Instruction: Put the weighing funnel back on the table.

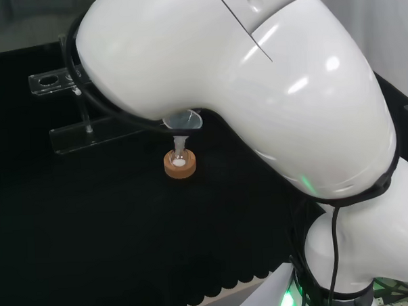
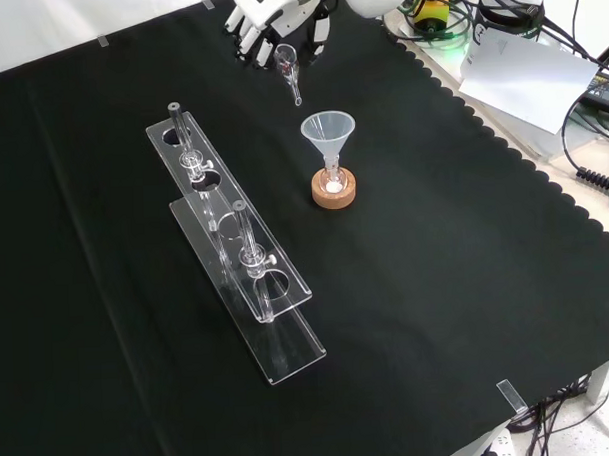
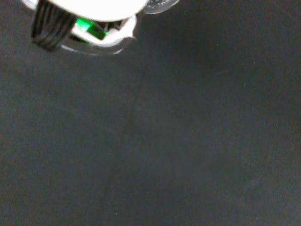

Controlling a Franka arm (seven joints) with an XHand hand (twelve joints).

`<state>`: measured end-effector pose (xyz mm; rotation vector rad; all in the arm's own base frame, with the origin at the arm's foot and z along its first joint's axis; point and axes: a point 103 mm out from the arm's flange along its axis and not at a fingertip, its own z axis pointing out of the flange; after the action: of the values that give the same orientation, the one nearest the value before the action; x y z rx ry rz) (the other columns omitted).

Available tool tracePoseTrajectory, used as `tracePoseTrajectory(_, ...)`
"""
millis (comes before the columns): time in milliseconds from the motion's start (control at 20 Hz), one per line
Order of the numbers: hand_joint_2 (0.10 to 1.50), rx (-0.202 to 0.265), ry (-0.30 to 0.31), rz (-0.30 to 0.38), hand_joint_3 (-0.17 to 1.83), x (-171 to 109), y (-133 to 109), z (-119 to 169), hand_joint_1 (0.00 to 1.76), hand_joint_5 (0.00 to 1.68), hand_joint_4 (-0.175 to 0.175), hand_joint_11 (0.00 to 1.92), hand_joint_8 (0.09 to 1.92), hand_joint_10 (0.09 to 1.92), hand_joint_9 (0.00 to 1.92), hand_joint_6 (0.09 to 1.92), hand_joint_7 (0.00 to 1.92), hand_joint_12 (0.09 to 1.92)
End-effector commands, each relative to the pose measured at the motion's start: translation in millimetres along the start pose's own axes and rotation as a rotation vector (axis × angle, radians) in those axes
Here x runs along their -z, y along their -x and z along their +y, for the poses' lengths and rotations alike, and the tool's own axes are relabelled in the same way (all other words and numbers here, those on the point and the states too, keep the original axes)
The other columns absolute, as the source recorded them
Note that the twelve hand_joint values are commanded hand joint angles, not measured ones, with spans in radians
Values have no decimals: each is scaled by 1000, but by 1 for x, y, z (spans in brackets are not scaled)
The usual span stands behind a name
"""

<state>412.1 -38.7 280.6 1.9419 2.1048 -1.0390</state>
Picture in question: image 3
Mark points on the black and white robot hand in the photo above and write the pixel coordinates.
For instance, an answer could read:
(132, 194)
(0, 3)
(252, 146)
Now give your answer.
(94, 9)

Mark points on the black table cloth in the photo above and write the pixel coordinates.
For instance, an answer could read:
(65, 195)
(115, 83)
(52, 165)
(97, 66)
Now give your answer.
(164, 141)

